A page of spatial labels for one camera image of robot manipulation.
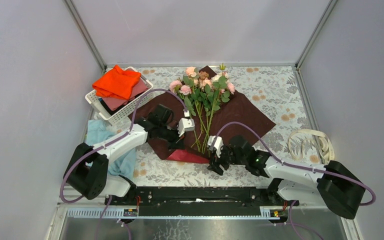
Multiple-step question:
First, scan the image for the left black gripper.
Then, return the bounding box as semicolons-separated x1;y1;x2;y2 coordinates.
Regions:
157;123;187;152

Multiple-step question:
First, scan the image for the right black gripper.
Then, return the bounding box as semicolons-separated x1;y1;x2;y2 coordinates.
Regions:
207;145;247;177

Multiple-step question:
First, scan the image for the dark red wrapping paper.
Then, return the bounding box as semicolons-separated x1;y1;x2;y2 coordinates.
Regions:
129;90;275;164

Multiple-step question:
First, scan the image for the peach fake flower stem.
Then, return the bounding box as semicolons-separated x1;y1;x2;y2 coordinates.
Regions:
179;66;210;153

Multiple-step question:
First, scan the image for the dried brown fake flower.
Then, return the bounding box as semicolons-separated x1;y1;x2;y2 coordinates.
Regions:
191;71;211;153

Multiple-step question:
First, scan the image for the pink fake flower bunch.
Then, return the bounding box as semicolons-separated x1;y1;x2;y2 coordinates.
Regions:
205;71;236;143

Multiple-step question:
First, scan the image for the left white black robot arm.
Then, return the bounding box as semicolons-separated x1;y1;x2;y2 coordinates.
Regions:
60;104;192;206

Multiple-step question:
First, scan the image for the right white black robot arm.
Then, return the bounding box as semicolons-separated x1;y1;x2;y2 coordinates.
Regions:
207;135;366;220

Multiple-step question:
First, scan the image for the orange folded cloth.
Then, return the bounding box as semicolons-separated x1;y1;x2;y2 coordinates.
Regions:
92;65;142;100

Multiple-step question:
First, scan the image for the light blue cloth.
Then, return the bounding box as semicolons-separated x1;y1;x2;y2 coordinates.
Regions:
85;119;136;181

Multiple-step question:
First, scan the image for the cream ribbon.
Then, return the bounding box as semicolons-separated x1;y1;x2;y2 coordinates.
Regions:
287;128;336;164

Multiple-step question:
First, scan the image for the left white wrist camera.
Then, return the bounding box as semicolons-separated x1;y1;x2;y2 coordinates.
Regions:
177;118;195;137

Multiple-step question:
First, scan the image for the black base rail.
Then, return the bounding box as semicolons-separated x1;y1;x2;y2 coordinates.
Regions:
105;186;292;217

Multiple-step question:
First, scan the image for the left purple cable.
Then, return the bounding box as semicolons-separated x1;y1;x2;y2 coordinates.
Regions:
59;88;191;240

